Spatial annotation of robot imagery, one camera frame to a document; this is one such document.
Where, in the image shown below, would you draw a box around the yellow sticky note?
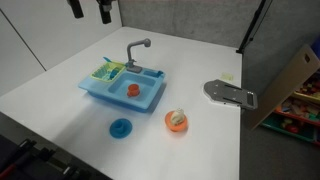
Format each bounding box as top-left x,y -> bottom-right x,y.
221,73 -> 234,82

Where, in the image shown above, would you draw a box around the grey metal mounting plate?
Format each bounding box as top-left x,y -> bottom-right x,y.
203,79 -> 258,110

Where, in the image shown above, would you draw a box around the grey toy faucet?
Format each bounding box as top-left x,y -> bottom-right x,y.
126,38 -> 151,73

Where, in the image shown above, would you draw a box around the orange round stand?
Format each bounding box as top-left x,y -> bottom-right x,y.
165,111 -> 188,132

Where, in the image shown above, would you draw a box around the light blue toy sink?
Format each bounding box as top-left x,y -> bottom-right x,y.
78,62 -> 165,112

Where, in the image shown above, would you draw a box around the yellow-green dish rack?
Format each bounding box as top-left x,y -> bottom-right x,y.
90,61 -> 126,83

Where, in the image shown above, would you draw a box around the white toy bottle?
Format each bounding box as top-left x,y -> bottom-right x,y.
170,108 -> 184,125

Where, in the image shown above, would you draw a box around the blue toy cup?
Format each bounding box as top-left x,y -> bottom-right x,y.
109,68 -> 119,80

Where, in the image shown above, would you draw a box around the wooden toy storage shelf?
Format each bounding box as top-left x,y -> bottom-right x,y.
245,38 -> 320,145

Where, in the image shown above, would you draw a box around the orange toy cup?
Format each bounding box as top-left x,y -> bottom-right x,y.
127,84 -> 140,97

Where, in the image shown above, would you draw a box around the black equipment at table edge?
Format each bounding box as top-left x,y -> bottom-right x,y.
0,135 -> 92,180

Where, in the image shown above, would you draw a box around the black tripod pole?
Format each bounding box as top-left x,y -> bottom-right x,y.
236,0 -> 267,54

